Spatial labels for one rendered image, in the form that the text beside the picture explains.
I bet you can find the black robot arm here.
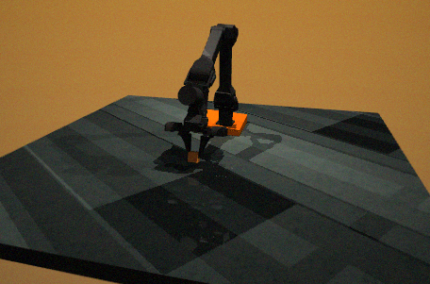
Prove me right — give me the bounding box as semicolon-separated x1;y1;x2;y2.
177;24;239;133

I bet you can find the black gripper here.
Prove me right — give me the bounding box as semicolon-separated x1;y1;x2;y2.
164;106;228;158

